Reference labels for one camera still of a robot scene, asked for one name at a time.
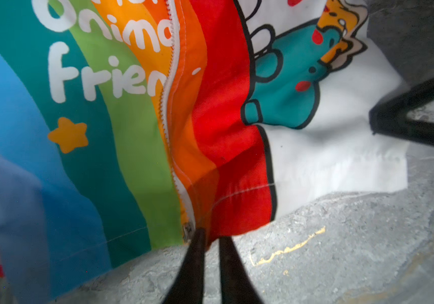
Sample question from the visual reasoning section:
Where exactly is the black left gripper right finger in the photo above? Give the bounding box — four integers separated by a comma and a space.
219, 236, 263, 304

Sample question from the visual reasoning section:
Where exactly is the rainbow cartoon kids jacket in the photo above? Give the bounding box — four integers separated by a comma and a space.
0, 1, 408, 303

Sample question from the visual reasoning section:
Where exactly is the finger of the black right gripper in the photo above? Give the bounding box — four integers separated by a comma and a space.
368, 66, 434, 151

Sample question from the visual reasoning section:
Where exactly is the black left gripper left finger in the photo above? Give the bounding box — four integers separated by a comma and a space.
163, 228, 206, 304

